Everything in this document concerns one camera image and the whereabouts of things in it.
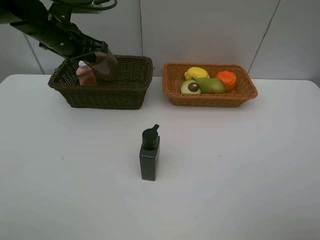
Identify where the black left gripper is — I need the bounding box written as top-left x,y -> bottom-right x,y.
10,10 -> 108,65

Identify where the translucent pink plastic cup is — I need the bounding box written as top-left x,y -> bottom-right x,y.
89,50 -> 120,81

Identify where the dark brown wicker basket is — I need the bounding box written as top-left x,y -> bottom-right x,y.
48,55 -> 154,110

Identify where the yellow toy lemon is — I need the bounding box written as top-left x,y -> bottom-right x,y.
184,67 -> 210,80

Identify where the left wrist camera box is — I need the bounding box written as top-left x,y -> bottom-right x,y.
53,0 -> 106,14

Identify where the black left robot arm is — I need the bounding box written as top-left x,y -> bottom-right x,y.
0,0 -> 118,65

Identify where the orange toy tangerine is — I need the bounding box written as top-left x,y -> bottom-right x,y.
215,70 -> 237,92

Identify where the halved toy avocado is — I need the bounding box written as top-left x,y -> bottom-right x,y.
180,79 -> 202,94

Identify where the dark green pump bottle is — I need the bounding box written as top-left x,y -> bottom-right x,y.
139,124 -> 160,181

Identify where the orange wicker basket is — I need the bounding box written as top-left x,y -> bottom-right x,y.
162,62 -> 258,108

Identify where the green red toy pear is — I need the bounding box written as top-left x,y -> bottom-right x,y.
195,77 -> 227,94

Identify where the pink lotion bottle white cap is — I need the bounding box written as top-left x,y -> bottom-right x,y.
76,60 -> 97,87

